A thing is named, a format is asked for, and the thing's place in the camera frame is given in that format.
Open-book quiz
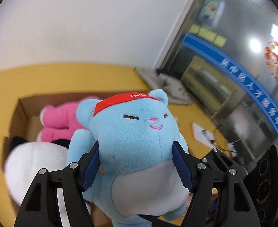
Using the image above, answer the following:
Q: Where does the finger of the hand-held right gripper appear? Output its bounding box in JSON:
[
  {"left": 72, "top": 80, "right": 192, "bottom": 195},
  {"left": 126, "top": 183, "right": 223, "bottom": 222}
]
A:
[{"left": 202, "top": 147, "right": 247, "bottom": 178}]

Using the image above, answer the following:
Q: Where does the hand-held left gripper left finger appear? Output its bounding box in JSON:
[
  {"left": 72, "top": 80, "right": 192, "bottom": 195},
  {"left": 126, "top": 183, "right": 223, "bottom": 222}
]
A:
[{"left": 13, "top": 140, "right": 100, "bottom": 227}]

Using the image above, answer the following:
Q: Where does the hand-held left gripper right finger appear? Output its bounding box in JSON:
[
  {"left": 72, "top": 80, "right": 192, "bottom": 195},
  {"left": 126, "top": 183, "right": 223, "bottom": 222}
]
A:
[{"left": 172, "top": 141, "right": 261, "bottom": 227}]

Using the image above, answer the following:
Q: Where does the blue cat plush toy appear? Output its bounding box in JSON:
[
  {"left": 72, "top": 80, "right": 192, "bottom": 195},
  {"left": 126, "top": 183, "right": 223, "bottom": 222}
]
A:
[{"left": 67, "top": 89, "right": 189, "bottom": 227}]

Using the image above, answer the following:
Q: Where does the cardboard box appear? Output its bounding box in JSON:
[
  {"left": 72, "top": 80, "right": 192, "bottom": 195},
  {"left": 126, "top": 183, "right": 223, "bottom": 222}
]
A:
[{"left": 2, "top": 90, "right": 218, "bottom": 227}]

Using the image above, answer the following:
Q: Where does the white paper sheet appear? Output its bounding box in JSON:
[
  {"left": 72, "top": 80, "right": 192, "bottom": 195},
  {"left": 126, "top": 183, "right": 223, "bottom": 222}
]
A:
[{"left": 191, "top": 122, "right": 216, "bottom": 145}]

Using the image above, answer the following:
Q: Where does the white plush toy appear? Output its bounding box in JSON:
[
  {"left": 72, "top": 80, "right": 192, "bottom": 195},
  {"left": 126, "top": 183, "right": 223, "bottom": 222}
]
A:
[{"left": 4, "top": 136, "right": 92, "bottom": 227}]

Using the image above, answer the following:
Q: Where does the pink plush toy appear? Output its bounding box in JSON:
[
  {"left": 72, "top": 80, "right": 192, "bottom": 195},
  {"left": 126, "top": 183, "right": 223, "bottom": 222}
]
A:
[{"left": 39, "top": 96, "right": 104, "bottom": 142}]

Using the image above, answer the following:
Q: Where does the yellow shelf behind glass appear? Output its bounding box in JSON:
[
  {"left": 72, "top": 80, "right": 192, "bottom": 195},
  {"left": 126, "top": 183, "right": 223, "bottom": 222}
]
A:
[{"left": 181, "top": 57, "right": 248, "bottom": 119}]

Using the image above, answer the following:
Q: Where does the grey cloth bag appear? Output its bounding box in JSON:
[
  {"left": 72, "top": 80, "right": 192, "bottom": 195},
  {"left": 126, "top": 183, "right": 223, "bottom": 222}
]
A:
[{"left": 134, "top": 67, "right": 194, "bottom": 106}]

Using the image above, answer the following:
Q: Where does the blue glass band sign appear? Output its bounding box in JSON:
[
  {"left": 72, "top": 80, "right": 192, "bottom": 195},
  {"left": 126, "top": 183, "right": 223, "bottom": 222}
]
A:
[{"left": 183, "top": 33, "right": 278, "bottom": 145}]

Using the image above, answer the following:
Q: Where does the blue cartoon poster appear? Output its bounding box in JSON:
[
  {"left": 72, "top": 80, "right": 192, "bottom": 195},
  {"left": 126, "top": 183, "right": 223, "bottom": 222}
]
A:
[{"left": 198, "top": 0, "right": 226, "bottom": 25}]

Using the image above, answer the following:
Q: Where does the long black cable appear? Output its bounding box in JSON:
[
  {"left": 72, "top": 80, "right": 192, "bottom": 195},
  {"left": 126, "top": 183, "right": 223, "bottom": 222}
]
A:
[{"left": 212, "top": 125, "right": 239, "bottom": 153}]

